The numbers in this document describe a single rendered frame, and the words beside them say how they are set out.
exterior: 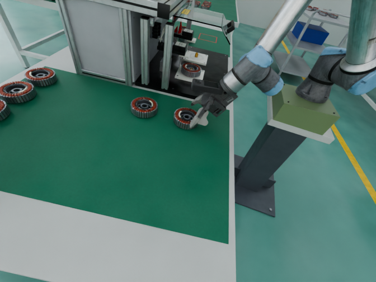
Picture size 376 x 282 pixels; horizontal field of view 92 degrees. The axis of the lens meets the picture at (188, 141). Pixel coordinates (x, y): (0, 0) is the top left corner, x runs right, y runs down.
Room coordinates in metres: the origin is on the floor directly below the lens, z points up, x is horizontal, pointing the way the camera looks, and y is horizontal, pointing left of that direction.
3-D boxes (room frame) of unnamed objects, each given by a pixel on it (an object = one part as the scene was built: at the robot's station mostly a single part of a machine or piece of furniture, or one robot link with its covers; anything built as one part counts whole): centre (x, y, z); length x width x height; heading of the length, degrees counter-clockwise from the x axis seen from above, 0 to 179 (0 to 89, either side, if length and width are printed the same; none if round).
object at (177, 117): (0.61, 0.03, 0.77); 0.11 x 0.11 x 0.04
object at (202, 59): (1.23, 0.08, 0.78); 0.15 x 0.15 x 0.01; 1
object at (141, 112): (0.61, 0.22, 0.77); 0.11 x 0.11 x 0.04
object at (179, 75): (0.99, 0.08, 0.78); 0.15 x 0.15 x 0.01; 1
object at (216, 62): (1.11, 0.09, 0.76); 0.64 x 0.47 x 0.02; 1
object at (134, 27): (1.11, 0.33, 0.92); 0.66 x 0.01 x 0.30; 1
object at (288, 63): (3.45, -1.45, 0.51); 1.01 x 0.60 x 1.01; 1
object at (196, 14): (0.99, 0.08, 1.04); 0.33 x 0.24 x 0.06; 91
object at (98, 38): (0.78, 0.48, 0.91); 0.28 x 0.03 x 0.32; 91
